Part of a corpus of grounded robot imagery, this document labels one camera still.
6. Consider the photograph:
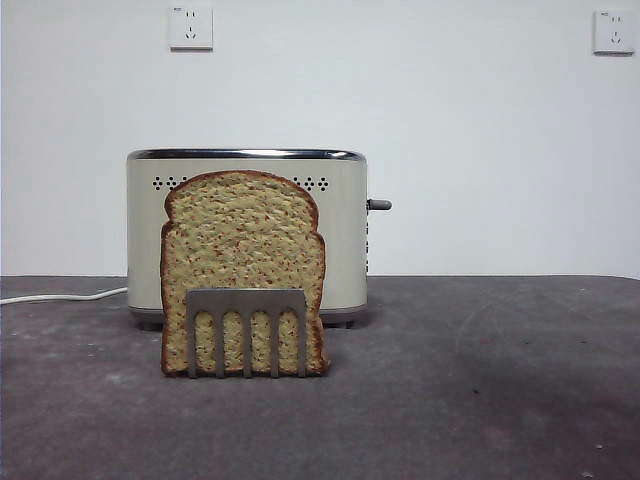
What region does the brown wholegrain bread slice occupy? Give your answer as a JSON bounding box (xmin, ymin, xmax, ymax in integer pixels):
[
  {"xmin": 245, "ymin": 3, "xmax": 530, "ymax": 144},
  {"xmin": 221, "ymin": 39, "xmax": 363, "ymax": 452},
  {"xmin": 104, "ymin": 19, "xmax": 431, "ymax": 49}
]
[{"xmin": 159, "ymin": 169, "xmax": 332, "ymax": 378}]

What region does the cream and steel toaster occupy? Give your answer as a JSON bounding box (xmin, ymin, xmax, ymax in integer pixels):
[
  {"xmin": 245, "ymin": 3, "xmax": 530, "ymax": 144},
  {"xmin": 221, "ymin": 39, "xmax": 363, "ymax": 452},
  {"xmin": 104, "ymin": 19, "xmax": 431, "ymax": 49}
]
[{"xmin": 125, "ymin": 147, "xmax": 370, "ymax": 331}]

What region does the steel toast rack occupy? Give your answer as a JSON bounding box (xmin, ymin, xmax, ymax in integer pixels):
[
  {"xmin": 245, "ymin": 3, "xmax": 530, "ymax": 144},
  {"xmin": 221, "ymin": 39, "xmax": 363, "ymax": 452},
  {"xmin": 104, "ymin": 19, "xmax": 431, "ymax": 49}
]
[{"xmin": 185, "ymin": 287, "xmax": 308, "ymax": 380}]

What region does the white wall socket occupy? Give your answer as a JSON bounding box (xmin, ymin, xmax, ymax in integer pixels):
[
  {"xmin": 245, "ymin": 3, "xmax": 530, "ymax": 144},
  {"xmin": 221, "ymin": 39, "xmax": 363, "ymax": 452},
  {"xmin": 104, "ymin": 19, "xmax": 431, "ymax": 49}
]
[
  {"xmin": 168, "ymin": 5, "xmax": 215, "ymax": 52},
  {"xmin": 592, "ymin": 8, "xmax": 636, "ymax": 57}
]

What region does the white power cable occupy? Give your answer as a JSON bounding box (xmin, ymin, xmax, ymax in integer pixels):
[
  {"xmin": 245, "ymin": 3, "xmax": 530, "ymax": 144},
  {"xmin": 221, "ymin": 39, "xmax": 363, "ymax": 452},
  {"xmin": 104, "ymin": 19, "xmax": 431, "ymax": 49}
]
[{"xmin": 0, "ymin": 285, "xmax": 129, "ymax": 307}]

